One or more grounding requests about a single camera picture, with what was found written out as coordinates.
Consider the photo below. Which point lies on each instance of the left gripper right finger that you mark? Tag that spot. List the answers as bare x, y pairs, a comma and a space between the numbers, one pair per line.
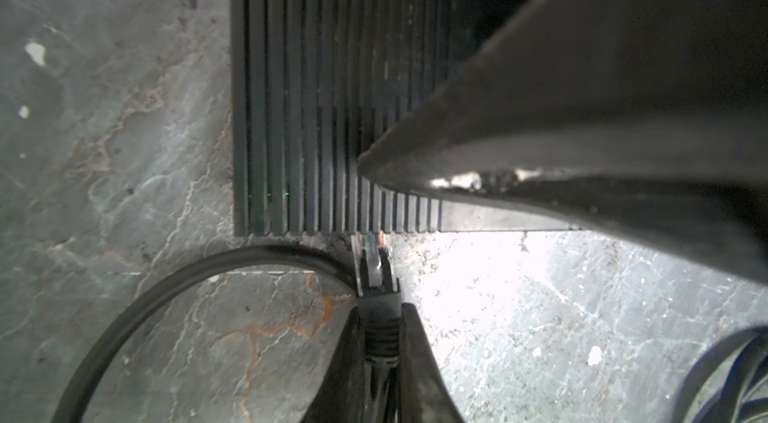
423, 395

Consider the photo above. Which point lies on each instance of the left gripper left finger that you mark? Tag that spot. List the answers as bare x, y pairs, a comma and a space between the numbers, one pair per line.
341, 395

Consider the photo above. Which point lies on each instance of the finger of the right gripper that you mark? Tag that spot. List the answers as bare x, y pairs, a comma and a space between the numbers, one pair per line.
643, 119

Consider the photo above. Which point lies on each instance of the black ribbed network switch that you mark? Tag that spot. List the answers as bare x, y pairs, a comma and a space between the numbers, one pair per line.
316, 82

